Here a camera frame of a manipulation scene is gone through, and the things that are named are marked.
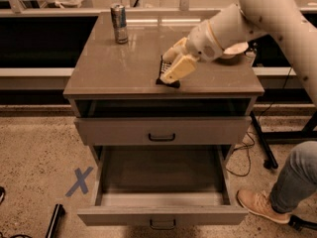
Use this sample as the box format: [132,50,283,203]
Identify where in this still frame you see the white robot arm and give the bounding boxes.
[160,0,317,105]

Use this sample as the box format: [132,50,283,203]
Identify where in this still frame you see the open middle drawer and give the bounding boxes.
[78,146,247,227]

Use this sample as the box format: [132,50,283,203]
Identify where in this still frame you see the white bowl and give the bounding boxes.
[221,42,249,60]

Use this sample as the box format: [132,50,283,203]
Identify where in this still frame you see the blue tape cross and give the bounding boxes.
[65,167,93,197]

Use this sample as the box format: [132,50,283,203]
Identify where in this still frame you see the black middle drawer handle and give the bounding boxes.
[150,219,176,230]

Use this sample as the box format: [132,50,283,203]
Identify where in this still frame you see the black caster wheel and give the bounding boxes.
[288,215,317,231]

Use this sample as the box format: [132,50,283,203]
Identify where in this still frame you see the grey drawer cabinet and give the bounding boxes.
[62,10,265,229]

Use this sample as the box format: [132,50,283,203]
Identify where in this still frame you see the blue jeans leg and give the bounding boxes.
[269,141,317,213]

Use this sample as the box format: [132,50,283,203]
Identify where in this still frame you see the black floor cable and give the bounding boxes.
[225,102,275,179]

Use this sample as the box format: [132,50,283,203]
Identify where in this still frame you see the black bar on floor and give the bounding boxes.
[46,204,65,238]

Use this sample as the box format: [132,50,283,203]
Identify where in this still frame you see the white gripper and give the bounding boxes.
[160,20,224,83]

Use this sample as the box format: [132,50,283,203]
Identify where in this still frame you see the small clear bottle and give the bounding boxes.
[245,43,258,65]

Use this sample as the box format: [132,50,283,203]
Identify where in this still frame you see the silver blue drink can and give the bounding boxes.
[110,3,128,44]

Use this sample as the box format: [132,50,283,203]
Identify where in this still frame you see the black drawer handle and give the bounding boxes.
[150,219,176,230]
[148,133,176,142]

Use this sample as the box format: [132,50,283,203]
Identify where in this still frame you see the black upper drawer handle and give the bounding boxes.
[148,133,176,142]

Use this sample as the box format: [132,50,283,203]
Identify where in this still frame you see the black table leg frame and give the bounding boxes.
[250,112,317,170]

